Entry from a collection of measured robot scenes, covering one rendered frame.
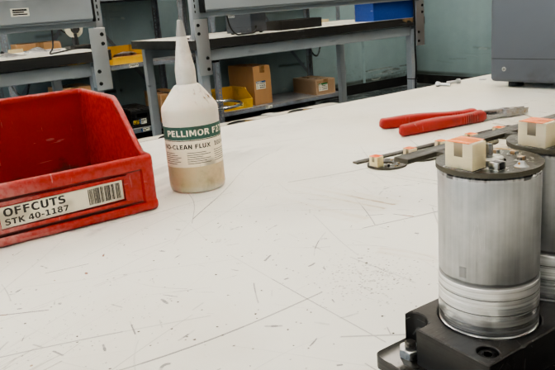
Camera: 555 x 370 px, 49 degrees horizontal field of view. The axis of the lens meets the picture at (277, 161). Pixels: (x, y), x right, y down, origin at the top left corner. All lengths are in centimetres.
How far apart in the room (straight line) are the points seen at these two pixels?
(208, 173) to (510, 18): 43
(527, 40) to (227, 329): 54
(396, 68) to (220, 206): 598
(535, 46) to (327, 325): 52
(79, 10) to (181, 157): 208
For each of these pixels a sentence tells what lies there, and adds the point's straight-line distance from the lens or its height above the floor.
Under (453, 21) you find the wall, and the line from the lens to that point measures 615.
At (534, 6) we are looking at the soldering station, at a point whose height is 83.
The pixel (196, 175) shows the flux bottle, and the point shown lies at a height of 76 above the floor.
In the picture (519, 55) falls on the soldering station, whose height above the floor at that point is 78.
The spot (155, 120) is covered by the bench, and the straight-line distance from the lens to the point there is 325.
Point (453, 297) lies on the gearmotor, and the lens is 16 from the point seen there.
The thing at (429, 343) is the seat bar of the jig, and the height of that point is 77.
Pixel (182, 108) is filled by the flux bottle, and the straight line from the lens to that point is 35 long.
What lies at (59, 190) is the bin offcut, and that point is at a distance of 32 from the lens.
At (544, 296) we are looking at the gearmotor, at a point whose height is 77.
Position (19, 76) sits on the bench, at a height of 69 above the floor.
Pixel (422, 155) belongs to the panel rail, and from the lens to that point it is 16.
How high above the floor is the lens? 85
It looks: 14 degrees down
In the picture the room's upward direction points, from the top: 5 degrees counter-clockwise
